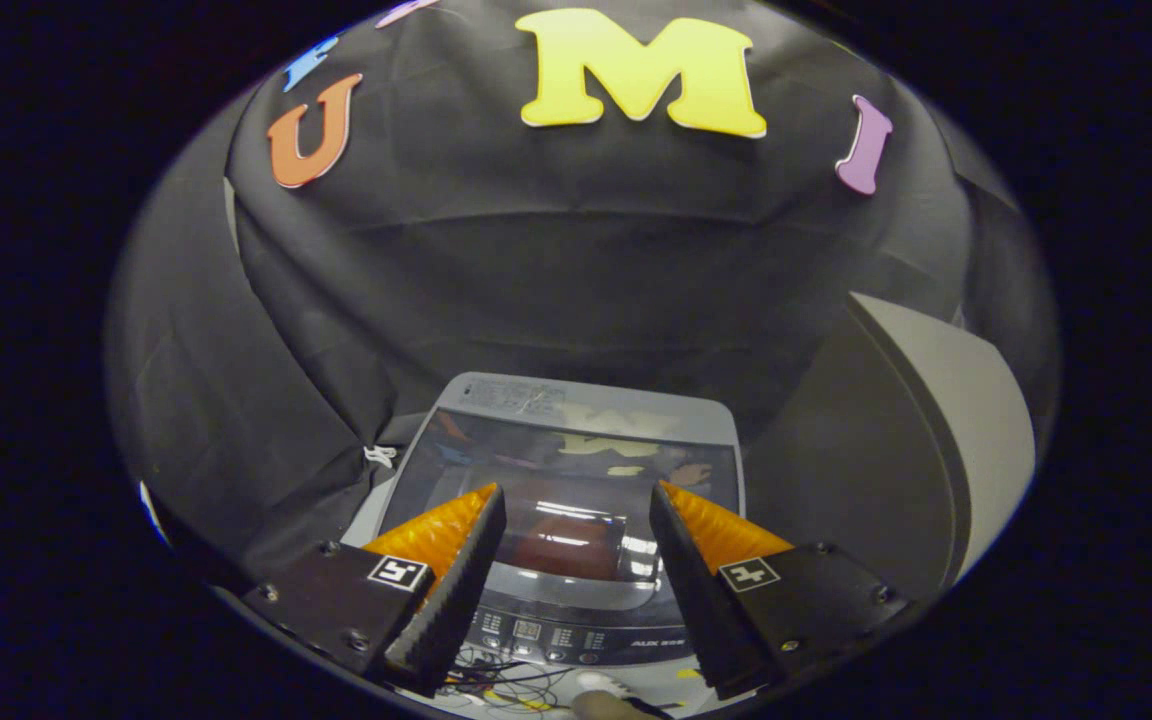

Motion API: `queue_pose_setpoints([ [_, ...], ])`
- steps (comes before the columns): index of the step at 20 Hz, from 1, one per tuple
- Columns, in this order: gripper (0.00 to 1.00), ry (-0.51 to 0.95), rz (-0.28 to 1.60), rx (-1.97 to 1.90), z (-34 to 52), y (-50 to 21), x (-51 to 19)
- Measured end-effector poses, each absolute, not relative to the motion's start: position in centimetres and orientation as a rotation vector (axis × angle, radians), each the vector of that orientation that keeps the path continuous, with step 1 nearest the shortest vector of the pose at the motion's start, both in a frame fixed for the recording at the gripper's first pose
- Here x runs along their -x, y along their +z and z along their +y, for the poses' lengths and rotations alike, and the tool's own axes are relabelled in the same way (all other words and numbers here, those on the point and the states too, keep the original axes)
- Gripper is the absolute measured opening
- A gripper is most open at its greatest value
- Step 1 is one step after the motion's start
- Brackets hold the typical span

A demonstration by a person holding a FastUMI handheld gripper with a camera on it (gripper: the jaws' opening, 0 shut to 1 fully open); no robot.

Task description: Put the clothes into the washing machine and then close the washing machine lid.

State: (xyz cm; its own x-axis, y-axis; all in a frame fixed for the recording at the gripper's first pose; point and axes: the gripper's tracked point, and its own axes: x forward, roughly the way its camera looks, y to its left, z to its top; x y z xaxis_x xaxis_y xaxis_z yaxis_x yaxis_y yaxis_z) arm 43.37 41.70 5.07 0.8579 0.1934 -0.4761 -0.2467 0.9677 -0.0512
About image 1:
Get thin black floor cables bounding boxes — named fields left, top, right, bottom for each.
left=436, top=645, right=577, bottom=713

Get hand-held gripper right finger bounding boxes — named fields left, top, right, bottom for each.
left=649, top=480, right=912, bottom=701

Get grey washing machine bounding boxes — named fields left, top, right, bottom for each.
left=341, top=372, right=745, bottom=669

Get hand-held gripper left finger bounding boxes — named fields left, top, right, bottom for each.
left=241, top=483, right=508, bottom=698

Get beige cabinet with dark top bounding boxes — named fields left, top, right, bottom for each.
left=746, top=292, right=1037, bottom=601

